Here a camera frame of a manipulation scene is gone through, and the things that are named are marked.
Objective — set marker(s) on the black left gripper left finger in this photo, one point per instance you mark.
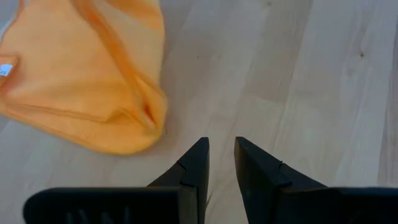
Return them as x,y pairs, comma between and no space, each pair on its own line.
186,174

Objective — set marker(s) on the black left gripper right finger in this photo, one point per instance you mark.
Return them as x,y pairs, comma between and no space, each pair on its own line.
261,174

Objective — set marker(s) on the orange microfiber towel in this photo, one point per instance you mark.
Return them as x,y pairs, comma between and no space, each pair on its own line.
77,77

